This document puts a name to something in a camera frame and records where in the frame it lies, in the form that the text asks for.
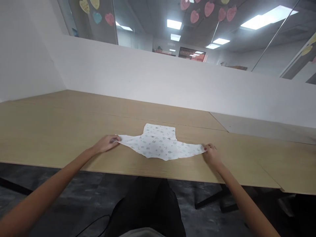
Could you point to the person's left fingers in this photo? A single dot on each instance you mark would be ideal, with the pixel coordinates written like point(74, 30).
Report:
point(114, 137)

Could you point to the white printed baby garment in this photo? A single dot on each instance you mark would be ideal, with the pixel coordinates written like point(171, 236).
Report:
point(158, 144)

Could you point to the person's legs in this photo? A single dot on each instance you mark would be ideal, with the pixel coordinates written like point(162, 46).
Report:
point(150, 205)

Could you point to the person's left thumb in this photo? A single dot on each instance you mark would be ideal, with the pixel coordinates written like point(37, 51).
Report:
point(115, 141)

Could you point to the black table leg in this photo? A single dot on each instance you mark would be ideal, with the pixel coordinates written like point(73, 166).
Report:
point(212, 195)

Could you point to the person's body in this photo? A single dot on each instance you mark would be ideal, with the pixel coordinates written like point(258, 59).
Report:
point(144, 232)

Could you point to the person's left hand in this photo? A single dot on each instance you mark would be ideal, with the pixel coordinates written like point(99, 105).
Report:
point(106, 144)

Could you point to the glass partition with heart stickers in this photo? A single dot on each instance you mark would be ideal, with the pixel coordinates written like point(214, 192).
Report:
point(187, 32)

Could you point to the person's right thumb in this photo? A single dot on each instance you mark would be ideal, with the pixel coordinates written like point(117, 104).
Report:
point(205, 149)

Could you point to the person's right hand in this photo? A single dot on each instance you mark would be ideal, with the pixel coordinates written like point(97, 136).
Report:
point(211, 153)

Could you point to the wooden table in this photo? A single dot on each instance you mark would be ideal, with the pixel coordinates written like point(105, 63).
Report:
point(138, 138)

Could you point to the person's right fingers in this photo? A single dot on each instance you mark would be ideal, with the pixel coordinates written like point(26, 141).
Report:
point(210, 146)

